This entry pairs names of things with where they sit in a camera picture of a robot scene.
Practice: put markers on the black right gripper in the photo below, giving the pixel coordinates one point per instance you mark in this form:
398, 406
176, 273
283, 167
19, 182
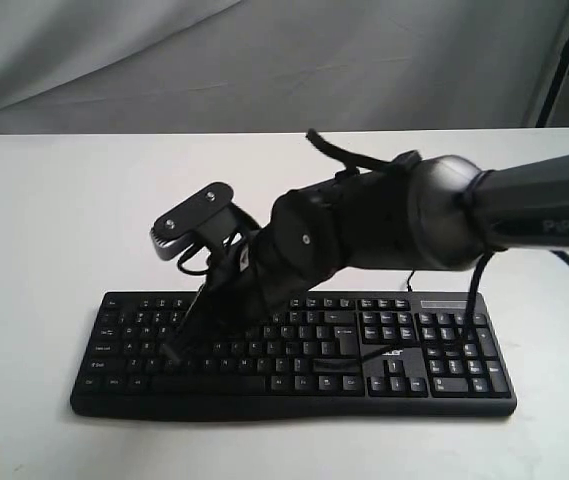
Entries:
254, 281

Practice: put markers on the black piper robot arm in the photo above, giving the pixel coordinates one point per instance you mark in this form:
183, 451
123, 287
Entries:
410, 213

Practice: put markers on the black acer keyboard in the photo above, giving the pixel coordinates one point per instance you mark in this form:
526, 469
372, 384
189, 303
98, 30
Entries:
327, 354

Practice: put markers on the grey backdrop cloth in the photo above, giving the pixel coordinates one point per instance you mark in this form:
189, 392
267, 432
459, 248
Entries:
70, 67

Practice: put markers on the black stand pole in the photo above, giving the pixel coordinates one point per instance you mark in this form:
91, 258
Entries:
559, 65

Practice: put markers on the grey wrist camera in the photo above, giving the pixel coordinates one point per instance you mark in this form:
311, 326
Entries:
206, 219

